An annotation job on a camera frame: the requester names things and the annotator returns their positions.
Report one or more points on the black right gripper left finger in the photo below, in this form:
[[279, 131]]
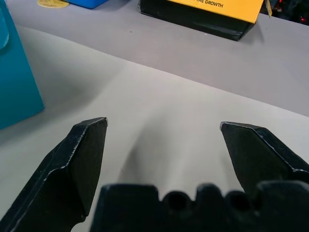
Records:
[[65, 174]]

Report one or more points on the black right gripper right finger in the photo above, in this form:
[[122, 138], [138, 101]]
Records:
[[260, 154]]

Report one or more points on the teal box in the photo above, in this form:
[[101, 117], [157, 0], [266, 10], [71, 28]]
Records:
[[14, 79]]

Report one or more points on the black and yellow box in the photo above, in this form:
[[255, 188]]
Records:
[[205, 17]]

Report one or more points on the round yellow sticker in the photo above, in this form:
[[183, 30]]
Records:
[[51, 3]]

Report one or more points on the blue box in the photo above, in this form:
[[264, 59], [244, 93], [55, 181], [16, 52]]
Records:
[[88, 3]]

